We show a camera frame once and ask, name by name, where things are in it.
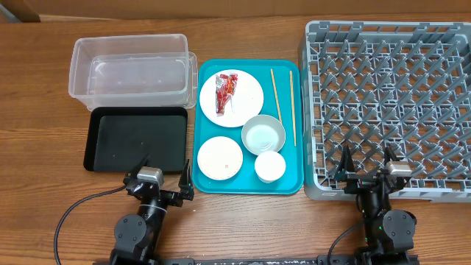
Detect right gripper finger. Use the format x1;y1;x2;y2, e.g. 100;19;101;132
334;144;355;180
383;145;398;165

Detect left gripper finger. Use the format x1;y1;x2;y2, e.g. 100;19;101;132
178;160;194;201
128;155;149;176

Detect white cup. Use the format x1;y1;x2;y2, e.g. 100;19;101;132
255;151;286;183

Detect grey bowl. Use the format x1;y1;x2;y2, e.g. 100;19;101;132
241;115;286;155

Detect red snack wrapper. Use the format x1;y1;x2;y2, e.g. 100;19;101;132
216;74;238;116

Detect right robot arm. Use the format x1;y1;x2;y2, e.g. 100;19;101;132
327;146;419;265

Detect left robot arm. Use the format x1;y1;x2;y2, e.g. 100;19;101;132
109;157;194;264

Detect grey dishwasher rack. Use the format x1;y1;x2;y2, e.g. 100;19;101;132
300;21;470;202

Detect black plastic tray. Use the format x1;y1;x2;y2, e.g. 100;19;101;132
83;107;188;174

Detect left wooden chopstick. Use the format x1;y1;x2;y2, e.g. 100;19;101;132
270;68;283;124

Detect wooden chopstick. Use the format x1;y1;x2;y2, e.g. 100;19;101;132
289;70;297;146
270;68;283;124

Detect clear plastic bin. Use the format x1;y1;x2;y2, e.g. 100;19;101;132
68;34;198;110

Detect large white plate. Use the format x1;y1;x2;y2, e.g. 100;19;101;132
199;69;264;127

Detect teal serving tray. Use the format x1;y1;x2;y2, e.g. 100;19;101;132
192;59;304;194

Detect right wooden chopstick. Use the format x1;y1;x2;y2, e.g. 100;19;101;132
289;70;297;146

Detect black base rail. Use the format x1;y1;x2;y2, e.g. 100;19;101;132
159;255;364;265

